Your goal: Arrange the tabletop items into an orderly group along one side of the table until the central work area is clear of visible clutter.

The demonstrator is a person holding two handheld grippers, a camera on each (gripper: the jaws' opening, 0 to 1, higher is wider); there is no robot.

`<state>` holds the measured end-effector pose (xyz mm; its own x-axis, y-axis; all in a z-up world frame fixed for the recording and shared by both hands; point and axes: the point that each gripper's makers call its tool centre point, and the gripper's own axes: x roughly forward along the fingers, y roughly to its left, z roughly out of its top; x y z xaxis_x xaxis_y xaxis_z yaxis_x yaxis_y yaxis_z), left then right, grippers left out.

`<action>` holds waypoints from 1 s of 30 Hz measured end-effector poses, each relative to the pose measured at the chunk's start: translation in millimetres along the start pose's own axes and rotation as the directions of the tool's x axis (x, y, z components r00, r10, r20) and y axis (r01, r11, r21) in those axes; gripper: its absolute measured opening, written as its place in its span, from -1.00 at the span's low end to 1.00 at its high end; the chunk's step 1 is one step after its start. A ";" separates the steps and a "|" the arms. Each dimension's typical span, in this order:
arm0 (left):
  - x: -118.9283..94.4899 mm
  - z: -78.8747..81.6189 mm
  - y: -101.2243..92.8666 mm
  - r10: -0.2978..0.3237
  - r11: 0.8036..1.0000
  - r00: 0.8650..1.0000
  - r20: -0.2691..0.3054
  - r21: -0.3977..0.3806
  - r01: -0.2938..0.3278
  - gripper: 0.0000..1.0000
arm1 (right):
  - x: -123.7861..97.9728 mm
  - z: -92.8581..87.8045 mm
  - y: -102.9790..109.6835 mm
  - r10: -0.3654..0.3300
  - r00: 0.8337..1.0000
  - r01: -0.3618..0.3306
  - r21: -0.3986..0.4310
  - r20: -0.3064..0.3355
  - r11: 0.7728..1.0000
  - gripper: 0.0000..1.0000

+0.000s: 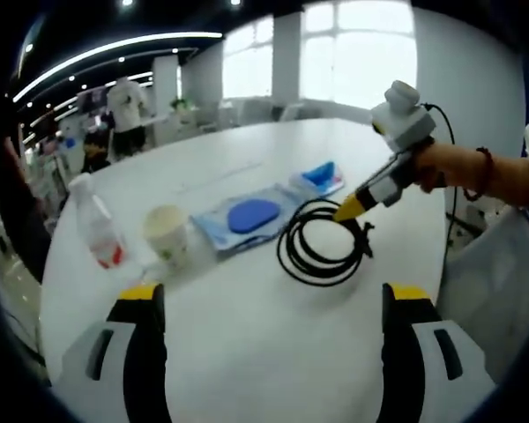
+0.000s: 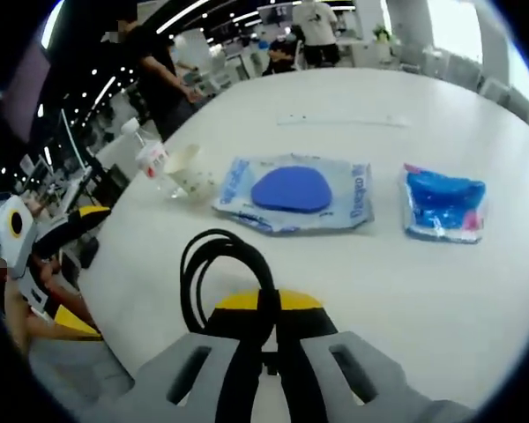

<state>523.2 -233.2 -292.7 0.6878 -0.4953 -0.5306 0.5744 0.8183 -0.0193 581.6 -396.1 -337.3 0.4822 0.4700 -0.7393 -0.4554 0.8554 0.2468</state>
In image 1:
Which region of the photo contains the long ceiling light strip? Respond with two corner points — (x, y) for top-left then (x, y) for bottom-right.
(11, 31), (224, 103)

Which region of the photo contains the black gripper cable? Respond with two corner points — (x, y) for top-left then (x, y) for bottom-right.
(424, 102), (458, 265)

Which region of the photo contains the person's white clothing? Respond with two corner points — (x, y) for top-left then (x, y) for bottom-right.
(438, 118), (529, 385)

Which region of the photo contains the clear plastic water bottle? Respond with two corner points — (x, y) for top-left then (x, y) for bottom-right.
(67, 172), (128, 270)

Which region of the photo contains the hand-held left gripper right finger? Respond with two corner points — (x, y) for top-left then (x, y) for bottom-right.
(381, 281), (497, 423)

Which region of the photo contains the white tabletop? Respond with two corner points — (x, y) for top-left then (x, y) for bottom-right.
(39, 116), (497, 423)

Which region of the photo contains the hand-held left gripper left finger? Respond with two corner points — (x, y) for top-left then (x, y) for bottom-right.
(52, 284), (173, 423)

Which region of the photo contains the small blue plastic packet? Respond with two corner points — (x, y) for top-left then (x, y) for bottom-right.
(287, 160), (347, 197)

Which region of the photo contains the blue mouse pad package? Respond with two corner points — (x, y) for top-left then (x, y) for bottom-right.
(189, 182), (308, 259)

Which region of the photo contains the white paper cup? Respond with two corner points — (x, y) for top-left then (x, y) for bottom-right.
(141, 204), (193, 273)

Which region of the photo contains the person's right hand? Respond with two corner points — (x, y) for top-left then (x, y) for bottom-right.
(412, 137), (469, 195)

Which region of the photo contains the red bead bracelet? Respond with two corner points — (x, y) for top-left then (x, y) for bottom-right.
(462, 145), (497, 203)

